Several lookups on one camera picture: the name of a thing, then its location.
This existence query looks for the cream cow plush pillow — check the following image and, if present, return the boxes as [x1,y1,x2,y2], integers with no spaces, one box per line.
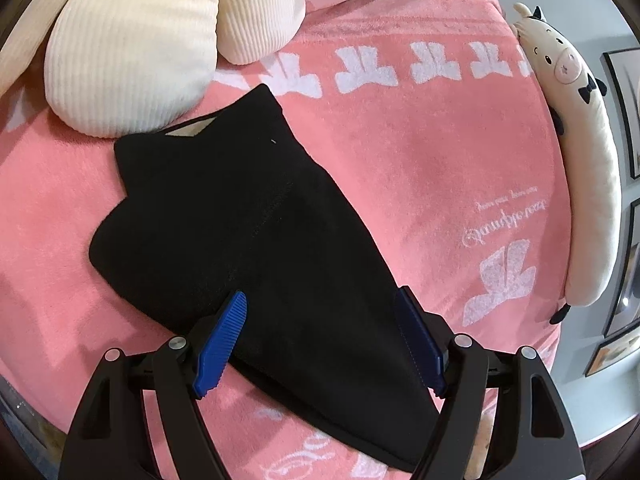
[512,2,623,326]

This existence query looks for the black picture frame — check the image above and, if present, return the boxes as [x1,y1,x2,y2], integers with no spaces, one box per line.
[602,197,640,338]
[584,332,640,377]
[602,50,640,179]

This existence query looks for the black pants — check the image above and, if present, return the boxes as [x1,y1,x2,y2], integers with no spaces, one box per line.
[89,82,446,473]

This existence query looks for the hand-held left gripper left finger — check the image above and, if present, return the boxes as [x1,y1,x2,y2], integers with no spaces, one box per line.
[57,290,248,480]

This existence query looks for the pink printed blanket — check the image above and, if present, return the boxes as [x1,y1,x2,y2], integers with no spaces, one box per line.
[0,0,576,480]

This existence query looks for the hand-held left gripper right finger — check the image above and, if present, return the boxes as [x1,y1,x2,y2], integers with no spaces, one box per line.
[394,286,587,480]

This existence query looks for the cream ribbed plush toy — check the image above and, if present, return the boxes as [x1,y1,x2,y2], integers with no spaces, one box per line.
[0,0,351,139]

